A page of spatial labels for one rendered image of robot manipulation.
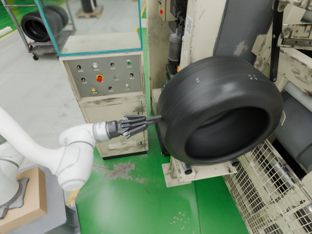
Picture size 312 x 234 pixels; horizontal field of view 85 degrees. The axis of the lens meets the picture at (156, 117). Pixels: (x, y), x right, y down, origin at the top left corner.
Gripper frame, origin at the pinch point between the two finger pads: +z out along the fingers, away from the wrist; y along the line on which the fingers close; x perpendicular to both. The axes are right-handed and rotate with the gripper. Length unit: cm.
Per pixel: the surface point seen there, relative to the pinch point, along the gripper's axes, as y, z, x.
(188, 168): -10.3, 12.4, 32.7
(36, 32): 375, -202, 50
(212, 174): -11, 27, 47
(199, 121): -11.6, 16.6, -5.9
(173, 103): -1.5, 9.1, -8.4
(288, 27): 17, 66, -21
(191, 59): 25.2, 25.4, -10.9
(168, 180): 25, 2, 123
